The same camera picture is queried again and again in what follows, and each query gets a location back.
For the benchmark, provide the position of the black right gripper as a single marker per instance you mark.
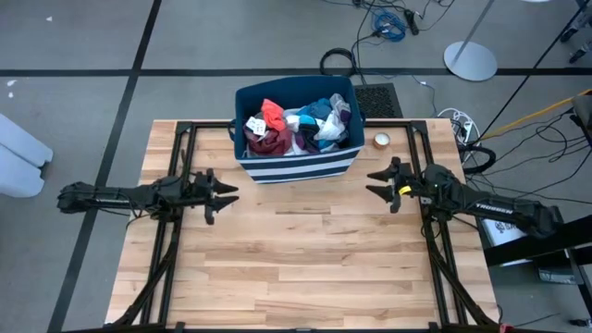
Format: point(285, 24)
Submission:
point(409, 185)

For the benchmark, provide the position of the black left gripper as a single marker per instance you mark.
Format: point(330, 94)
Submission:
point(201, 192)

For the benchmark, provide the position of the maroon underwear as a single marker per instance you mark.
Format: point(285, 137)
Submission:
point(270, 143)

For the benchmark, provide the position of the white fluffy garment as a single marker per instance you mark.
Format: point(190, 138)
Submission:
point(330, 129)

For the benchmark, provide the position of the white handwritten paper tag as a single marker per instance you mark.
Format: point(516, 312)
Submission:
point(255, 126)

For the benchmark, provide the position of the navy white striped fabric basket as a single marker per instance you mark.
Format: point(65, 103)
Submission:
point(300, 168)

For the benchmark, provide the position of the grey patterned sock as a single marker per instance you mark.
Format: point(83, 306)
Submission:
point(341, 104)

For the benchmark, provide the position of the teal purple black sock bundle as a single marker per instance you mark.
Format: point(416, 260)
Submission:
point(303, 139)

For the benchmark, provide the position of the orange red garment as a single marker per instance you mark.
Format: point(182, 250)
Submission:
point(273, 113)

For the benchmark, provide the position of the bright blue knit garment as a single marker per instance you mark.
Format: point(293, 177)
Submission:
point(309, 121)

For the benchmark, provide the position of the dusty blue garment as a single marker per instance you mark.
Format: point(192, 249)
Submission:
point(319, 108)

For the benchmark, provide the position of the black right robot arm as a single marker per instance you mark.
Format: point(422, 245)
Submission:
point(490, 203)

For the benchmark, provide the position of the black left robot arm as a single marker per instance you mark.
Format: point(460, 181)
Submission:
point(120, 196)

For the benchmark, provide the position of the black perforated floor mat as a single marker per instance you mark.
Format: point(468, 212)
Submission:
point(379, 102)

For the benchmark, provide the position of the white power strip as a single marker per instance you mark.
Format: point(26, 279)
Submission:
point(464, 127)

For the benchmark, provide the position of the white printed cardboard box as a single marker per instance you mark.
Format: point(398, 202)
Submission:
point(499, 232)

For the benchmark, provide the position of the grey round stand base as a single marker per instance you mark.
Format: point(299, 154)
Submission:
point(469, 60)

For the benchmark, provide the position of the black power strip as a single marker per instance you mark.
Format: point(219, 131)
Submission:
point(411, 22)

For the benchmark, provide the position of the yellow pole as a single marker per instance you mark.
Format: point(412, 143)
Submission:
point(532, 115)

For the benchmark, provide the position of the black cart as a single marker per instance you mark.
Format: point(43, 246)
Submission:
point(555, 245)

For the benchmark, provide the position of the black metal table frame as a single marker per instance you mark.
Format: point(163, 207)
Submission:
point(183, 127)

